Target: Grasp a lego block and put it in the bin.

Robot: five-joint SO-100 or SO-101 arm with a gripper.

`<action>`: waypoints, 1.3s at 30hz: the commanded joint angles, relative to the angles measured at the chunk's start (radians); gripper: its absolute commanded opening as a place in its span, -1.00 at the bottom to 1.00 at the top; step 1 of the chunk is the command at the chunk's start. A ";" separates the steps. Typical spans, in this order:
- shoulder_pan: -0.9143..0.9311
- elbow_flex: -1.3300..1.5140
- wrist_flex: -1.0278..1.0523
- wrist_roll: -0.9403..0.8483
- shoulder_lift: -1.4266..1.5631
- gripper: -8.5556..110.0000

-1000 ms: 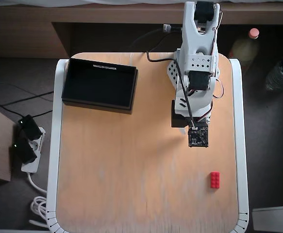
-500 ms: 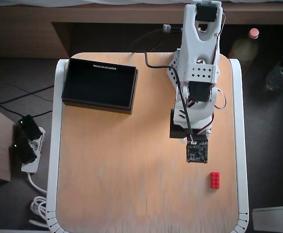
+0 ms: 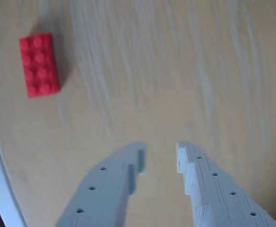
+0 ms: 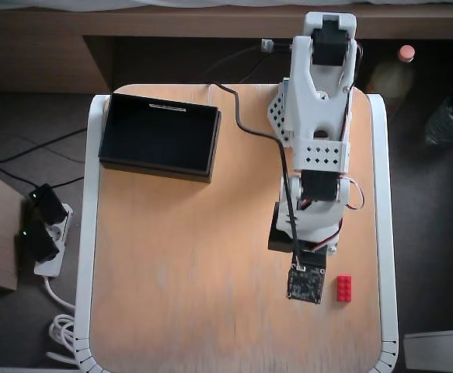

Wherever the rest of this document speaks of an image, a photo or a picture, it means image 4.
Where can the yellow bottle pink cap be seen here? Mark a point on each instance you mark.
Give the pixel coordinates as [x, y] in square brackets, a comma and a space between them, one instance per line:
[391, 79]

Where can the red lego block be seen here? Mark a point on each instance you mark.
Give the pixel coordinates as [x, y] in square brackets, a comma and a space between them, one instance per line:
[344, 288]

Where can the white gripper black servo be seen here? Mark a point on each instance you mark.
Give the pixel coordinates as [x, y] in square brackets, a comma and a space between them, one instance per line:
[280, 237]

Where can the black rectangular bin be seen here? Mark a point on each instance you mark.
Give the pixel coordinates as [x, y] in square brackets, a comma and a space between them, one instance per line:
[156, 132]

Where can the white box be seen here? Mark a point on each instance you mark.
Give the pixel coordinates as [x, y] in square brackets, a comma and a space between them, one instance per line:
[440, 351]

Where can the black power adapter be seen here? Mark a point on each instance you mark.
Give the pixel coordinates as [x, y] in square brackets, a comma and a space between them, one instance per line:
[37, 241]
[49, 204]

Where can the black wrist camera circuit board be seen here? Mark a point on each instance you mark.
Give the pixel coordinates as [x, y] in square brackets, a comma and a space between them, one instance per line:
[305, 281]

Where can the clear plastic water bottle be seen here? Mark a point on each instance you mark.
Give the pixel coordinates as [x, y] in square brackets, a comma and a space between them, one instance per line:
[449, 114]

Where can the brown wooden bed frame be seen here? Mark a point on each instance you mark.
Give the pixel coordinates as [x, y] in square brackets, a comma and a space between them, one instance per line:
[35, 50]

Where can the white table frame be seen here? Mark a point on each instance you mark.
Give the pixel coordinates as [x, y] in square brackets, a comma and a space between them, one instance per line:
[88, 233]

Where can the white power strip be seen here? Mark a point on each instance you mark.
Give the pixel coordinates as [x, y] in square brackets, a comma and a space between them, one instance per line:
[56, 234]

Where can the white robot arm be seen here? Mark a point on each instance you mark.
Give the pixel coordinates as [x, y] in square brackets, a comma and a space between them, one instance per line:
[311, 112]

